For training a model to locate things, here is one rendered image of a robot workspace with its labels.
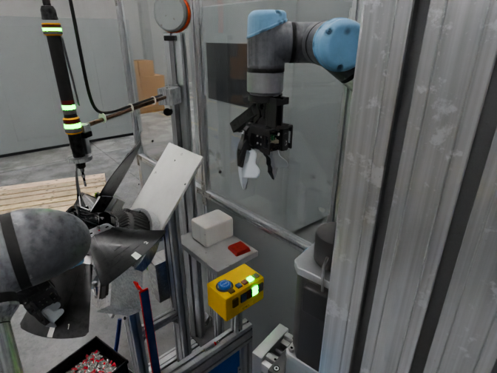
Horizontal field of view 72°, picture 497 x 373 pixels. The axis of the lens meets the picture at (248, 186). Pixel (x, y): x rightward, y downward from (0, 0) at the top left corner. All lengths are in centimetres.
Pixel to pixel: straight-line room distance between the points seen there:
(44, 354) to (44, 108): 469
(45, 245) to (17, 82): 604
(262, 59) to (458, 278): 53
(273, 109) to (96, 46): 615
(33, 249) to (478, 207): 51
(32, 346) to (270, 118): 232
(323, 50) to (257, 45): 17
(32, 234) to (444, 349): 50
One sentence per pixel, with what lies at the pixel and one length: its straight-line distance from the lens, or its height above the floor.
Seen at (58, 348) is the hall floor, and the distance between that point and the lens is 265.
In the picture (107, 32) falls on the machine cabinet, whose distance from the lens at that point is 682.
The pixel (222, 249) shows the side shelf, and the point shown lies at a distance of 165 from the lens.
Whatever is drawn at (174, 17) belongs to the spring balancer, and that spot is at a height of 186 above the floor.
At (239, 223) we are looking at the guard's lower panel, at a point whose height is 92.
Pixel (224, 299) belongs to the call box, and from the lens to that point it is 108.
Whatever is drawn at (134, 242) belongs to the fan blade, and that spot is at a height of 123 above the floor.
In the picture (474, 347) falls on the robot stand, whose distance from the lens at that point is 29.
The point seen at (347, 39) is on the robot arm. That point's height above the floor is 178.
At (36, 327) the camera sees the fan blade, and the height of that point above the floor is 97.
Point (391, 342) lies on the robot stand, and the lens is 31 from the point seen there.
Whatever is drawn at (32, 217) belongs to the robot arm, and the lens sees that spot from 58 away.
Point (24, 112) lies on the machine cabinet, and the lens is 661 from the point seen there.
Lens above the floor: 179
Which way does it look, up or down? 24 degrees down
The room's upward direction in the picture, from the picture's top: straight up
